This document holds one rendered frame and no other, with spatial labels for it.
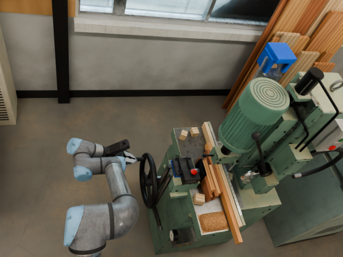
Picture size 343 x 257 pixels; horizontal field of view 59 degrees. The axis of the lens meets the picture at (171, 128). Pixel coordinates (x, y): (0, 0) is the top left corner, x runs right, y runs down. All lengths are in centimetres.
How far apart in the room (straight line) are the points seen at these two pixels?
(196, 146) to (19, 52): 153
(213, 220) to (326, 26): 194
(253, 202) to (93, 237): 104
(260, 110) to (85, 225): 71
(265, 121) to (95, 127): 181
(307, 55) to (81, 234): 232
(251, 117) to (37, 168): 179
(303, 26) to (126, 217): 228
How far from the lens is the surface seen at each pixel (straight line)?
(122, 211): 101
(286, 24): 269
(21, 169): 255
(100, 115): 280
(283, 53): 213
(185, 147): 166
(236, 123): 126
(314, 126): 135
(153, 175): 147
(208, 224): 148
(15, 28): 243
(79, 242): 101
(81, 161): 135
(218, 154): 149
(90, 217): 99
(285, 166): 144
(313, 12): 282
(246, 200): 177
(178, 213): 174
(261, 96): 118
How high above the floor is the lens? 224
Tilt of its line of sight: 52 degrees down
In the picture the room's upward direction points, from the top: 24 degrees clockwise
